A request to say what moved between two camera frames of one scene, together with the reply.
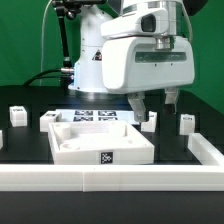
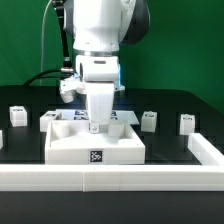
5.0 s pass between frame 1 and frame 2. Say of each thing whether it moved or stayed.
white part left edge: stayed
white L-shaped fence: stayed
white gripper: moved
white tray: stayed
